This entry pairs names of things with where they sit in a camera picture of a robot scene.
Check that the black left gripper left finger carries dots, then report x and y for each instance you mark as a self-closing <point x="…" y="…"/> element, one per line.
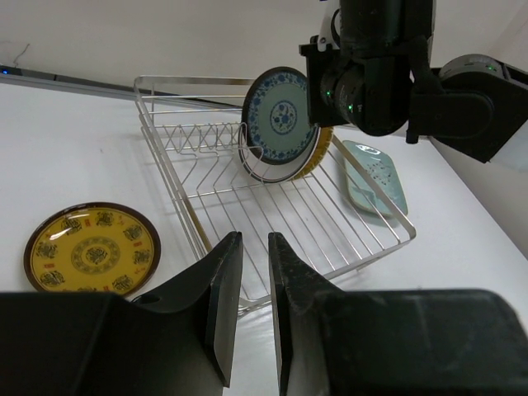
<point x="192" y="320"/>

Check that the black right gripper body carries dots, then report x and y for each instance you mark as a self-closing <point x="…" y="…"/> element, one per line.
<point x="383" y="64"/>

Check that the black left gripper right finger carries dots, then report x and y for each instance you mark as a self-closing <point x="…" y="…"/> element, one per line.
<point x="297" y="291"/>

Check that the blue floral round plate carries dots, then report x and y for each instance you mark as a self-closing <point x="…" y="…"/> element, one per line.
<point x="275" y="114"/>

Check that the white plate red characters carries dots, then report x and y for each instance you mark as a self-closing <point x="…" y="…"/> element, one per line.
<point x="268" y="173"/>

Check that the light green rectangular dish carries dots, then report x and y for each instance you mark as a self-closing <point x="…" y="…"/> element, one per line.
<point x="380" y="167"/>

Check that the yellow brown patterned plate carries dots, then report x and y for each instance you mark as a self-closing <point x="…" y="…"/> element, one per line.
<point x="96" y="246"/>

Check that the metal wire dish rack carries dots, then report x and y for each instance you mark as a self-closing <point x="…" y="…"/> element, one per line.
<point x="191" y="127"/>

